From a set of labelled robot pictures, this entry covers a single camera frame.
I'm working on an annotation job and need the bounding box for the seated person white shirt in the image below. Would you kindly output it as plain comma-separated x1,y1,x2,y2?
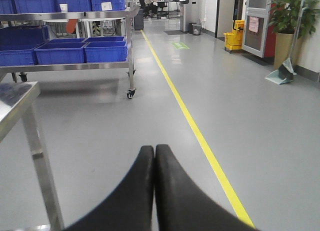
144,0,158,18

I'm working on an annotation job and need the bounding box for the stainless steel table corner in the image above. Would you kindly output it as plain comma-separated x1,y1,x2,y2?
0,82,64,231

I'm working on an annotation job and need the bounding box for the potted green plant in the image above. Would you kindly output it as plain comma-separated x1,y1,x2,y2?
269,0,320,69

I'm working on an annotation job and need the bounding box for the grey wire trash bin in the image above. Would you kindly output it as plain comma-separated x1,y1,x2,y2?
192,23,202,36

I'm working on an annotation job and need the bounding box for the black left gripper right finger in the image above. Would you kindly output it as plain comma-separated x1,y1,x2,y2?
155,144,253,231

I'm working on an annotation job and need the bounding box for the yellow mop bucket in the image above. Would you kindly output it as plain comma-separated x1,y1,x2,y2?
223,20,245,53

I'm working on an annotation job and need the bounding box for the green dustpan with broom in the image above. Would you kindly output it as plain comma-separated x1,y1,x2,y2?
265,0,308,85

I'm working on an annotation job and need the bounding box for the stainless steel trolley cart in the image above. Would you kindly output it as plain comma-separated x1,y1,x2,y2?
0,5,139,99

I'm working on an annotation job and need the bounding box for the blue plastic bin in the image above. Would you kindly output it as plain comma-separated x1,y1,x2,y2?
0,25,49,67
84,41,128,63
34,42,87,65

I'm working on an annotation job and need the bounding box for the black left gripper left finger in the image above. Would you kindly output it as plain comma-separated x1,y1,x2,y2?
66,145,155,231

